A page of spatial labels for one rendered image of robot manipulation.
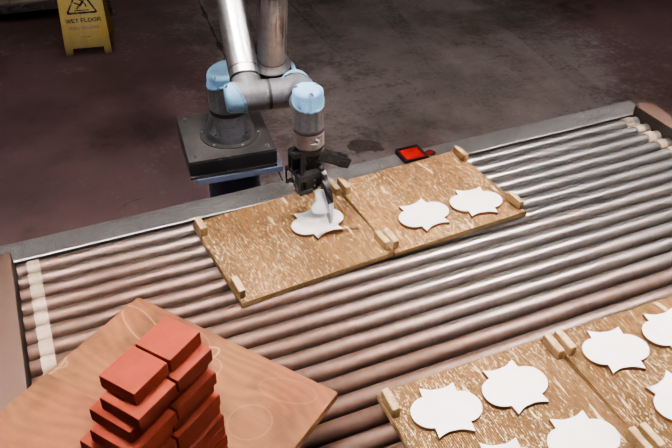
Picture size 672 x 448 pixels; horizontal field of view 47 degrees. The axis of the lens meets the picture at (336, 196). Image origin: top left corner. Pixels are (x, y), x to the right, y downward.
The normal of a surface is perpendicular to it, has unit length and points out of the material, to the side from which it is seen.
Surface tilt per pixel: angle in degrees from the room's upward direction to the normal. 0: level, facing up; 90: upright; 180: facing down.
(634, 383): 0
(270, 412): 0
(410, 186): 0
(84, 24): 77
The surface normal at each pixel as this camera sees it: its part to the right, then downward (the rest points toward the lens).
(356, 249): 0.00, -0.82
